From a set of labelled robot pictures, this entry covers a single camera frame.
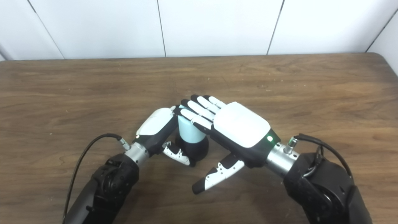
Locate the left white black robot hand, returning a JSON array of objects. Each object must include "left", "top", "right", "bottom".
[{"left": 134, "top": 105, "right": 197, "bottom": 167}]

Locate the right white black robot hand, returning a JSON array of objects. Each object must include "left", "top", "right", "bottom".
[{"left": 177, "top": 94, "right": 281, "bottom": 195}]

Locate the light-blue cylindrical hose piece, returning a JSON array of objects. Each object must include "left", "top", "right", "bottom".
[{"left": 178, "top": 106, "right": 206, "bottom": 144}]

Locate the black funnel-shaped nozzle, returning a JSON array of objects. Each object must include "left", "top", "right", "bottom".
[{"left": 175, "top": 133, "right": 210, "bottom": 163}]

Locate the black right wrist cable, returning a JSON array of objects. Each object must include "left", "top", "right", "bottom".
[{"left": 287, "top": 133, "right": 354, "bottom": 178}]

